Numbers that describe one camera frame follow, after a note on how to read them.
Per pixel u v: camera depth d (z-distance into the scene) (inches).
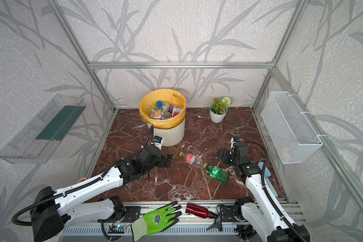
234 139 29.5
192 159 35.9
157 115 32.7
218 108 39.9
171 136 34.6
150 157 22.8
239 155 24.3
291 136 24.8
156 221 27.8
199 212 28.0
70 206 16.7
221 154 29.6
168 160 27.8
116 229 28.3
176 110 33.2
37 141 25.4
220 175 33.3
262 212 18.1
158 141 26.8
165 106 35.7
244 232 29.4
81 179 28.9
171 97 37.4
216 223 27.7
